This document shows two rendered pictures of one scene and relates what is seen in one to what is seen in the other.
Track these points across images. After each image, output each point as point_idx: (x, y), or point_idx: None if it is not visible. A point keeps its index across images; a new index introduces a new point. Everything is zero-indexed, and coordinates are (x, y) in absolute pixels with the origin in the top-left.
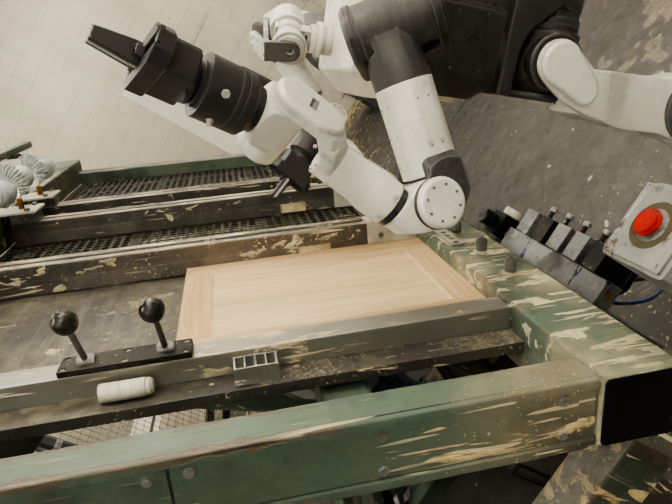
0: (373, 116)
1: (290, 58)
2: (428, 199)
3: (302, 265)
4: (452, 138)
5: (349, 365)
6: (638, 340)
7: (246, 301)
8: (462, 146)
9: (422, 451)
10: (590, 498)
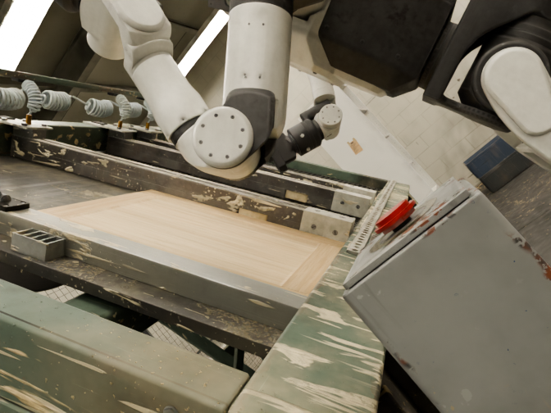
0: (486, 196)
1: (228, 8)
2: (202, 124)
3: (223, 219)
4: (535, 227)
5: (106, 281)
6: (360, 407)
7: (137, 215)
8: (539, 236)
9: (1, 371)
10: None
